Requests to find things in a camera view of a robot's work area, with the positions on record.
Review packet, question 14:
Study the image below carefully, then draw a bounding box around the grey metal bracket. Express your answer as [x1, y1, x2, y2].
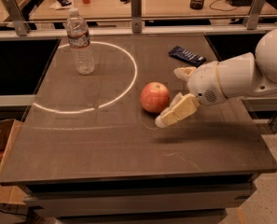
[243, 0, 266, 30]
[2, 0, 30, 36]
[131, 0, 142, 34]

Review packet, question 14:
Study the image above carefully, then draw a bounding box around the grey metal middle bracket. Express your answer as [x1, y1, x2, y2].
[131, 0, 142, 34]

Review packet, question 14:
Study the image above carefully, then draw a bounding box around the grey metal left bracket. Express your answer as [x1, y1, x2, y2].
[2, 0, 30, 36]

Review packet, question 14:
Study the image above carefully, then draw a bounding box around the brown cardboard box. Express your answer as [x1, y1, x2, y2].
[0, 119, 29, 206]

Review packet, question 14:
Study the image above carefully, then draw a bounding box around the black cable on desk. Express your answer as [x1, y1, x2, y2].
[209, 0, 241, 12]

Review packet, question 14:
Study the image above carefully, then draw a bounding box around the grey metal right bracket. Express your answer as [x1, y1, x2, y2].
[243, 0, 266, 30]

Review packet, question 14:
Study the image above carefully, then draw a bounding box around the red yellow apple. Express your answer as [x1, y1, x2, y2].
[140, 82, 170, 114]

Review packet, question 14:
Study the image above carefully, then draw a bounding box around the clear plastic water bottle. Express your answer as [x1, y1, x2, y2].
[66, 7, 95, 75]

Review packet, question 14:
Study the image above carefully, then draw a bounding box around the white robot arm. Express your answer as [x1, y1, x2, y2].
[155, 29, 277, 128]

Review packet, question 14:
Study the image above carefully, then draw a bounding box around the black mesh pen cup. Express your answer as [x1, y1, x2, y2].
[190, 0, 205, 9]

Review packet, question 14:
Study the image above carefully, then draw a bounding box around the dark blue snack bar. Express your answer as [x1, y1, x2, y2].
[168, 46, 206, 67]

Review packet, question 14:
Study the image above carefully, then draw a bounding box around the white rounded gripper body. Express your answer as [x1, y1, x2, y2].
[187, 61, 227, 105]

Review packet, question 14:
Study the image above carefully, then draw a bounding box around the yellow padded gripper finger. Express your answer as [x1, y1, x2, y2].
[155, 92, 200, 128]
[173, 67, 196, 82]

